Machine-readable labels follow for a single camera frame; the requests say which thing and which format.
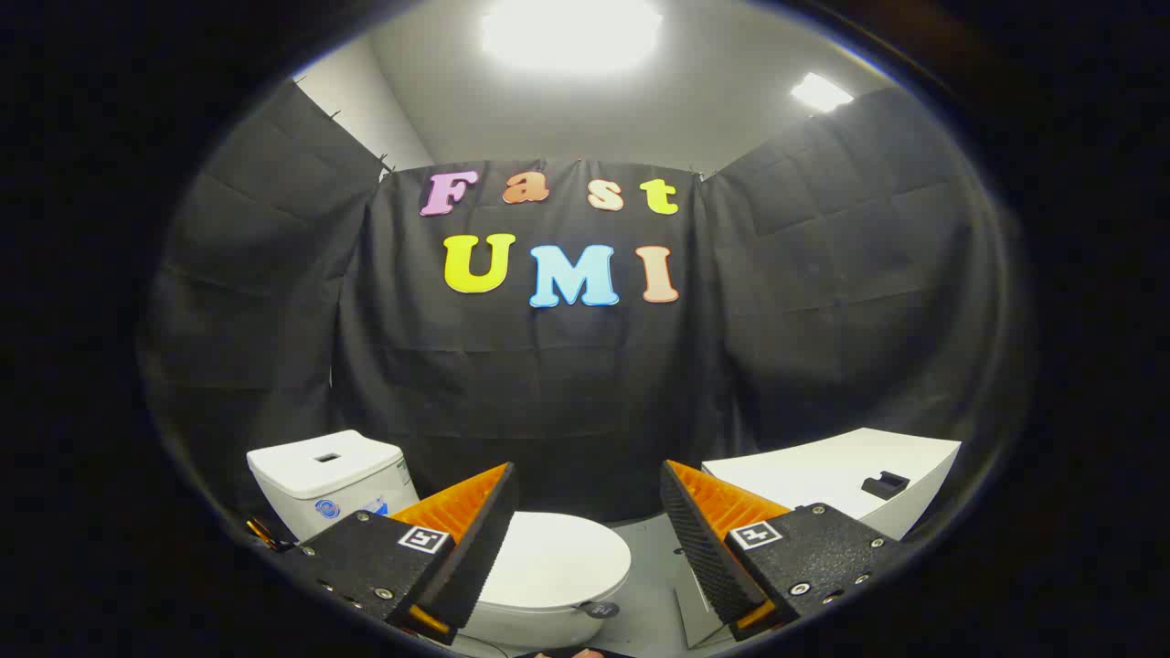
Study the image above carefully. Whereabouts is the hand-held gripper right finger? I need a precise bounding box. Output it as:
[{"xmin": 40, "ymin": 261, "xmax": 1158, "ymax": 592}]
[{"xmin": 658, "ymin": 459, "xmax": 904, "ymax": 643}]

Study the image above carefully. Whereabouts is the grey drawer cabinet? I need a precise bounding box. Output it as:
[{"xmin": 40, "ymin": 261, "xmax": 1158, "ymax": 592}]
[{"xmin": 676, "ymin": 427, "xmax": 963, "ymax": 650}]

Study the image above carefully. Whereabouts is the large ceiling light panel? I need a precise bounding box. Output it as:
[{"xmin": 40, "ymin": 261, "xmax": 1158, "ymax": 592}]
[{"xmin": 482, "ymin": 0, "xmax": 664, "ymax": 76}]

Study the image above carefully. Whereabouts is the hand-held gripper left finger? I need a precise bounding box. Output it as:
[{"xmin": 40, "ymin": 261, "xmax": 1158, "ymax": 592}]
[{"xmin": 292, "ymin": 462, "xmax": 520, "ymax": 646}]

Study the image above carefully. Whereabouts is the orange black tool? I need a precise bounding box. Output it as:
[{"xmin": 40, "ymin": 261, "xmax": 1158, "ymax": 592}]
[{"xmin": 245, "ymin": 516, "xmax": 298, "ymax": 554}]

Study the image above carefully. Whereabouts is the white ceramic toilet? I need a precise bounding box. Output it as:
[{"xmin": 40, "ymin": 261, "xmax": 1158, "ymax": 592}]
[{"xmin": 245, "ymin": 430, "xmax": 632, "ymax": 652}]

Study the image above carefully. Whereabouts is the white toilet lid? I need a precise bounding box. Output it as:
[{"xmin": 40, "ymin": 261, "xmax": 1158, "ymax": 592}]
[{"xmin": 475, "ymin": 510, "xmax": 633, "ymax": 611}]

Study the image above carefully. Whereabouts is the black backdrop cloth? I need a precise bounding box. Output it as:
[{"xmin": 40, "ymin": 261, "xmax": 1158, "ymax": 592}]
[{"xmin": 137, "ymin": 80, "xmax": 1025, "ymax": 540}]

